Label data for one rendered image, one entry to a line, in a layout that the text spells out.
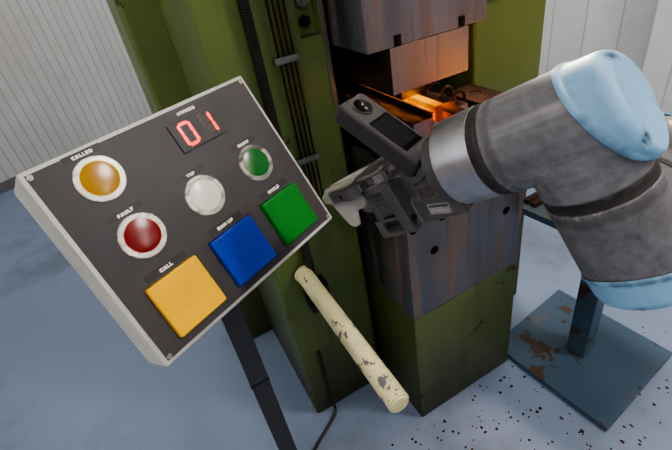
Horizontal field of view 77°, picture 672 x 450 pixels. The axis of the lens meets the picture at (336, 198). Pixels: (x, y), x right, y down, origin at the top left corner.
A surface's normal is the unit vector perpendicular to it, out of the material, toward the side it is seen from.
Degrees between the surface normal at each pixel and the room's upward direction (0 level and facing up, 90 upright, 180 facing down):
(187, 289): 60
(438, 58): 90
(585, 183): 86
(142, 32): 90
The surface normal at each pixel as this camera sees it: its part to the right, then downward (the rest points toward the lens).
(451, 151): -0.78, -0.02
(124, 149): 0.61, -0.23
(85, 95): 0.80, 0.21
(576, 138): -0.60, 0.49
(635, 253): -0.31, 0.40
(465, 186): -0.43, 0.72
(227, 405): -0.15, -0.83
